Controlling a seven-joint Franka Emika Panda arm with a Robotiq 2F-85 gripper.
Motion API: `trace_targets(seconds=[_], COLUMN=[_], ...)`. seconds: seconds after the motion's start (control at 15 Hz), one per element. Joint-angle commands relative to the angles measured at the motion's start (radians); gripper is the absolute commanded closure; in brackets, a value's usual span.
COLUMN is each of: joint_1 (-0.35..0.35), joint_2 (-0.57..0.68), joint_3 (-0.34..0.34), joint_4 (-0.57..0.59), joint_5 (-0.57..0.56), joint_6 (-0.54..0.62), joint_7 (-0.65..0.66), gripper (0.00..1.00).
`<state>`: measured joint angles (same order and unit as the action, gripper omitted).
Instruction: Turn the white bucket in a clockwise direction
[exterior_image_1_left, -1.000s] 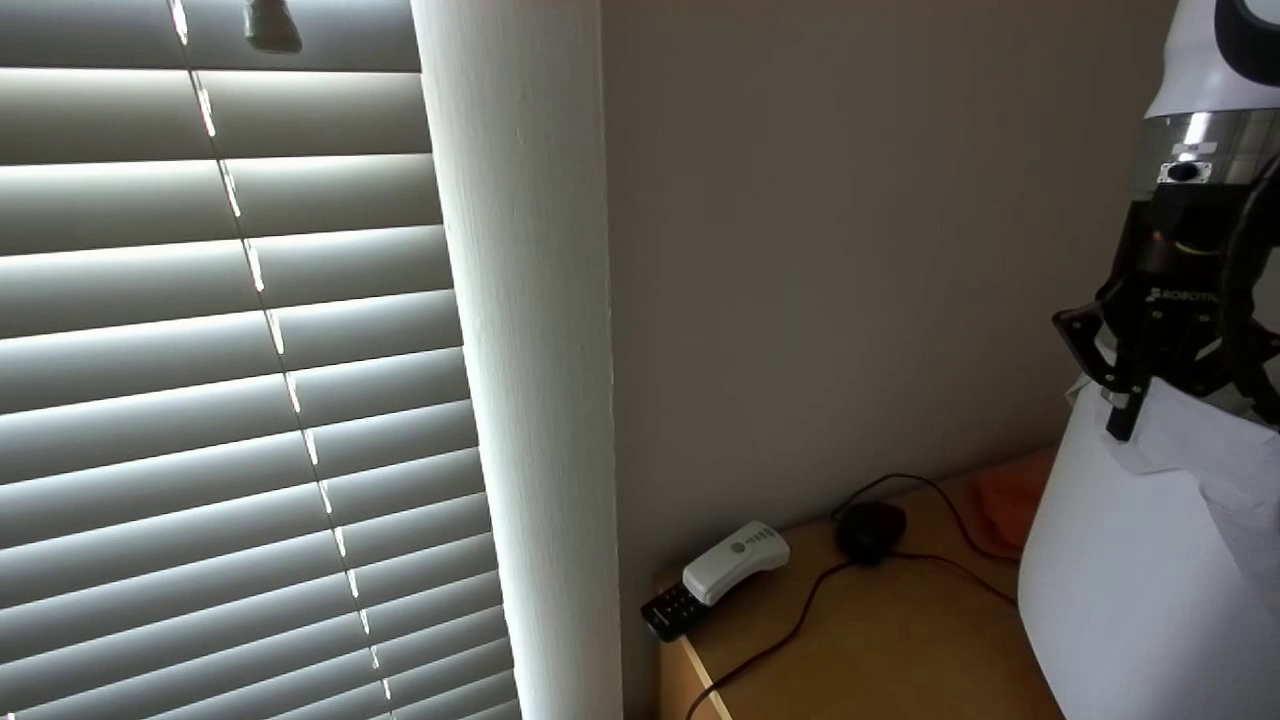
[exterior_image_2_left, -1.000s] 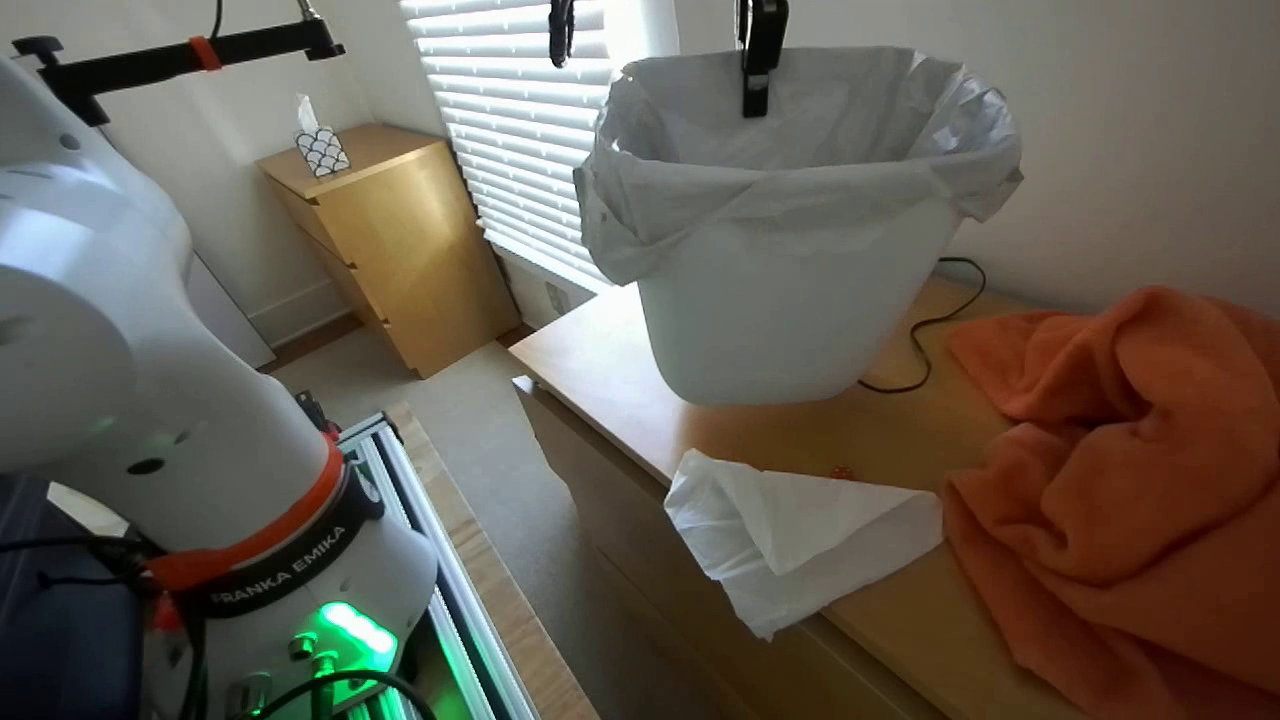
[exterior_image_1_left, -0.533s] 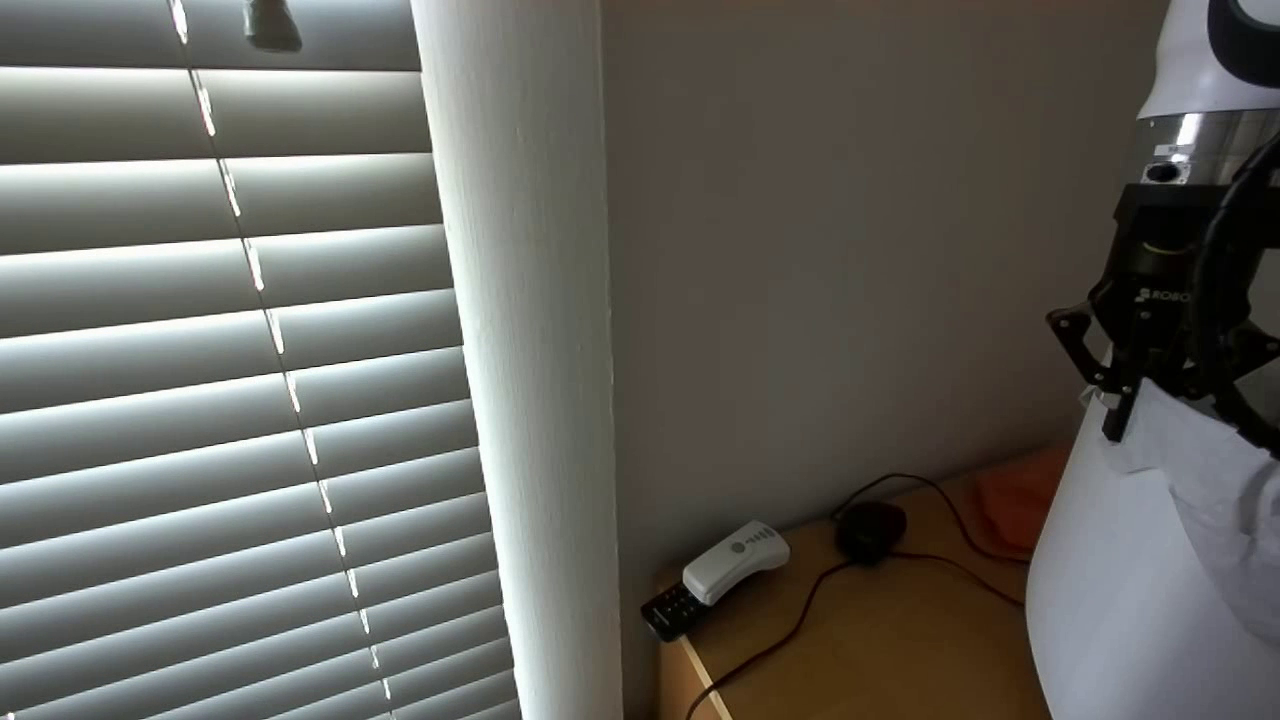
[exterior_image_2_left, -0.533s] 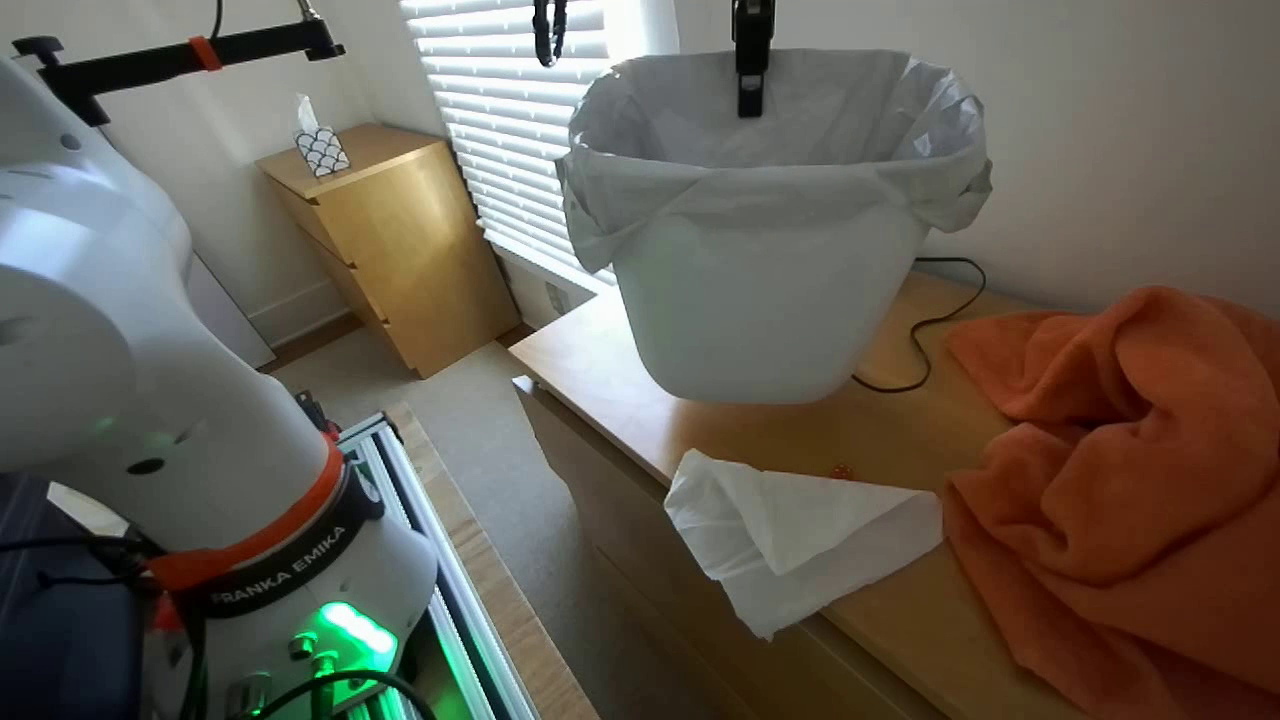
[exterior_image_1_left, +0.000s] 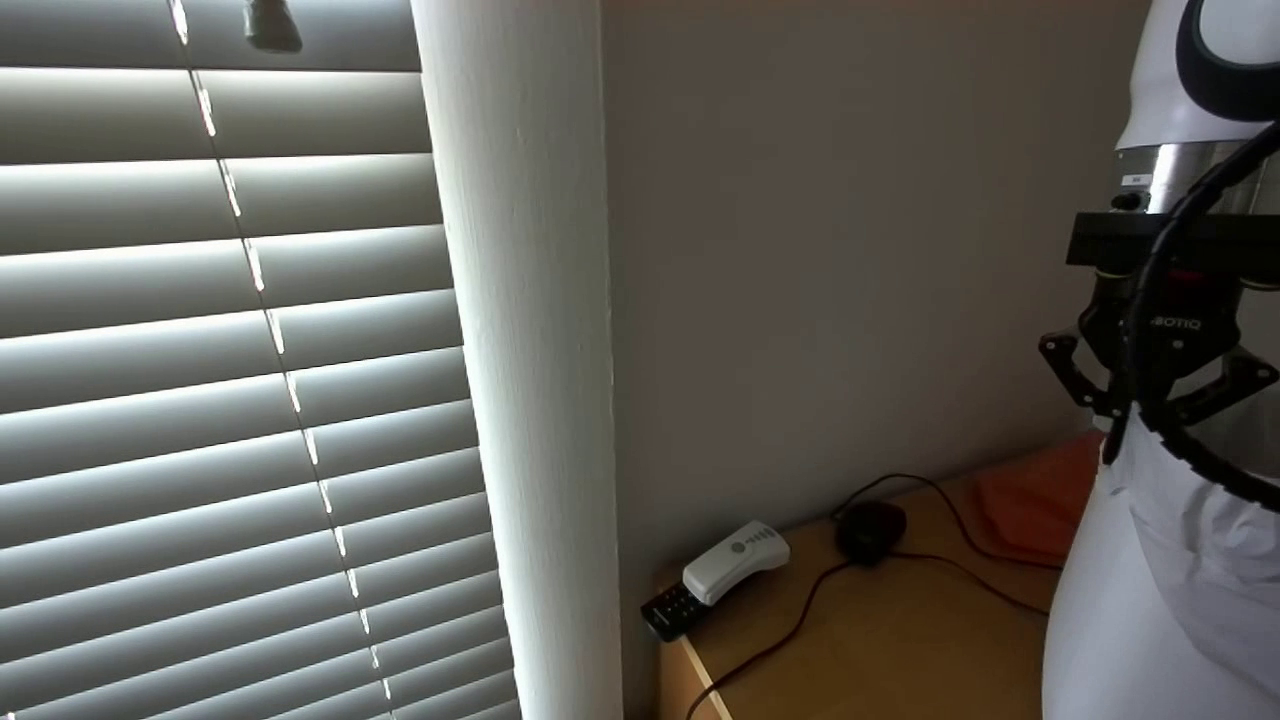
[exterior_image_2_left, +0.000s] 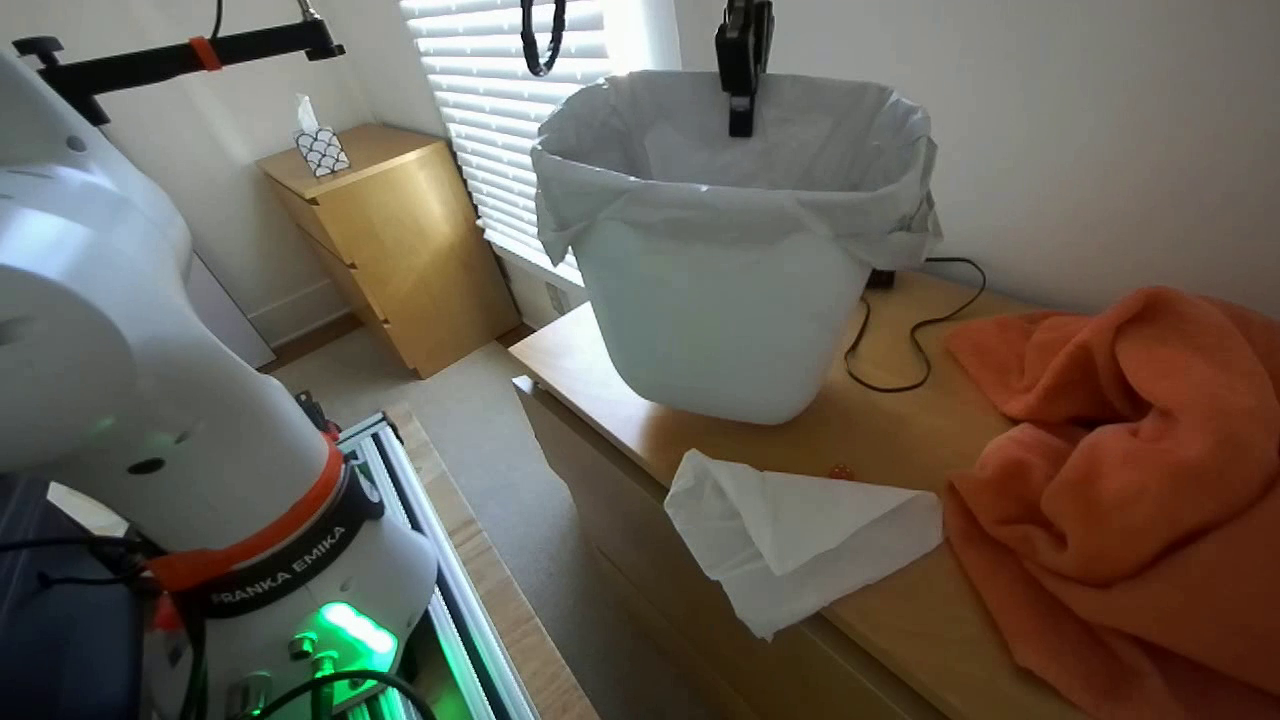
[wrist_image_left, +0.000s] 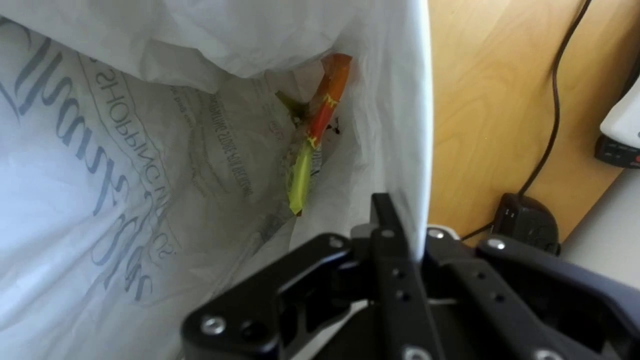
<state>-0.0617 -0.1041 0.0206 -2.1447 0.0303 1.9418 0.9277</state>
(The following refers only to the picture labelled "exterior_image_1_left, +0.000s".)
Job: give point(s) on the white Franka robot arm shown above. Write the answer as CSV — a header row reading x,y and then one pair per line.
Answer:
x,y
1182,82

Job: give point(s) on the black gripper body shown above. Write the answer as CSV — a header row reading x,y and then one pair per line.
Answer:
x,y
1182,314

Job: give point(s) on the white handheld device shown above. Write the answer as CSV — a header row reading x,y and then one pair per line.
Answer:
x,y
734,563

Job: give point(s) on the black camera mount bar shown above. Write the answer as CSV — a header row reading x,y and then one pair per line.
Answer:
x,y
1107,242

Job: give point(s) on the white plastic bucket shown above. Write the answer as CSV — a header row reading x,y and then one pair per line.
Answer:
x,y
1107,624

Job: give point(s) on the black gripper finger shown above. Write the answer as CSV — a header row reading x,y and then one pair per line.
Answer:
x,y
1070,367
1220,385

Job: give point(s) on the orange cloth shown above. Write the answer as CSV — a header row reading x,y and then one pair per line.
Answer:
x,y
1037,503

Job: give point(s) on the white window frame post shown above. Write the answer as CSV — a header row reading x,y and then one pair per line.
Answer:
x,y
534,332

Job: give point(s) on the black remote control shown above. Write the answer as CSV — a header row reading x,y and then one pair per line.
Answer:
x,y
668,614

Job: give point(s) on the dark blind wand knob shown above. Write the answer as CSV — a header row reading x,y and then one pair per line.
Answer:
x,y
268,21

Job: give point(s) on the grey horizontal window blind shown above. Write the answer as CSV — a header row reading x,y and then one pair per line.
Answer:
x,y
123,402

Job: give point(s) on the black round puck device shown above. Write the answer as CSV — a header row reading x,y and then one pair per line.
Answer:
x,y
871,529

